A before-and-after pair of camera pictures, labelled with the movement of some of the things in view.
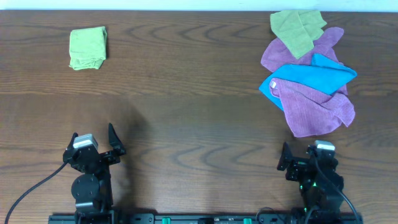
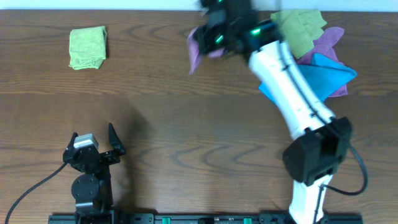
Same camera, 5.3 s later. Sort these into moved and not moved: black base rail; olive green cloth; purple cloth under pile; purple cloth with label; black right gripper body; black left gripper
Moved: purple cloth with label; black right gripper body
Not moved: black base rail; purple cloth under pile; olive green cloth; black left gripper
